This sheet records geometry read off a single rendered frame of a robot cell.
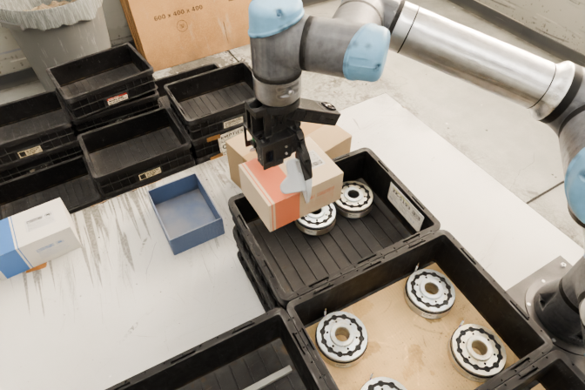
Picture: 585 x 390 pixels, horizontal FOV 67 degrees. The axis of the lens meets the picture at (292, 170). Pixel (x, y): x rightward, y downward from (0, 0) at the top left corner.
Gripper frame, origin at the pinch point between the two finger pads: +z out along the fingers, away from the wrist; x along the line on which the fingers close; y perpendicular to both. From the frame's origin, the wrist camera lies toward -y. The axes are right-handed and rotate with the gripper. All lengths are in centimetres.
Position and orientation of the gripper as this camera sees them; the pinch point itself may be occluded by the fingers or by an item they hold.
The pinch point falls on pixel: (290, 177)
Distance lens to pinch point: 84.8
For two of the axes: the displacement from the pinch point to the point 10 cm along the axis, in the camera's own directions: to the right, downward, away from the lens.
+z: 0.1, 7.0, 7.2
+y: -8.6, 3.7, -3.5
